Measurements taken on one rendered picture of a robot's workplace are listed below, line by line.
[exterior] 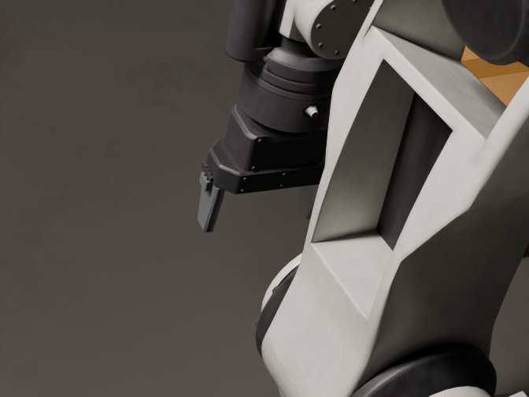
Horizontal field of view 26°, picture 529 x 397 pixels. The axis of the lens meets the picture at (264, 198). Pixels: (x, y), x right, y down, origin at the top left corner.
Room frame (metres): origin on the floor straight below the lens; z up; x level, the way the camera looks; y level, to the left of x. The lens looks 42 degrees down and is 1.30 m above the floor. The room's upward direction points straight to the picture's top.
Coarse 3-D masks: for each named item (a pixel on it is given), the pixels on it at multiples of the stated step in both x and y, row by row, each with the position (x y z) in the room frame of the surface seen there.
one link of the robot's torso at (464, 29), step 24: (456, 0) 0.61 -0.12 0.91; (480, 0) 0.58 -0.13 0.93; (504, 0) 0.57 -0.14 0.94; (528, 0) 0.55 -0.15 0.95; (456, 24) 0.60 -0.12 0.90; (480, 24) 0.58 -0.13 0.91; (504, 24) 0.56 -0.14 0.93; (528, 24) 0.55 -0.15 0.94; (480, 48) 0.58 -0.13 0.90; (504, 48) 0.56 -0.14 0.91; (528, 48) 0.55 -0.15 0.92
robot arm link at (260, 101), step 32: (256, 96) 0.78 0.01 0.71; (288, 96) 0.77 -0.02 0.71; (320, 96) 0.78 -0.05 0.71; (256, 128) 0.79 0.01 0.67; (288, 128) 0.77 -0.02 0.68; (320, 128) 0.80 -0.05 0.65; (224, 160) 0.79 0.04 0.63; (256, 160) 0.78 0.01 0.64; (288, 160) 0.79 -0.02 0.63; (320, 160) 0.80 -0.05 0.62
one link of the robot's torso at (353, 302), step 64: (384, 0) 0.64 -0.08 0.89; (384, 64) 0.61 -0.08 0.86; (448, 64) 0.65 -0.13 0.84; (384, 128) 0.61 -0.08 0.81; (448, 128) 0.59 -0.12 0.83; (512, 128) 0.51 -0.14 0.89; (320, 192) 0.60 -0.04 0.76; (384, 192) 0.62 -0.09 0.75; (448, 192) 0.51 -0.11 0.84; (512, 192) 0.51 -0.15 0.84; (320, 256) 0.58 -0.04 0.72; (384, 256) 0.59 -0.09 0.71; (448, 256) 0.53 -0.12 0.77; (512, 256) 0.55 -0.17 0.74; (320, 320) 0.55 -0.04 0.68; (384, 320) 0.51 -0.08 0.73; (448, 320) 0.53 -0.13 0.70; (320, 384) 0.52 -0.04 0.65; (384, 384) 0.50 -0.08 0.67; (448, 384) 0.51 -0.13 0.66
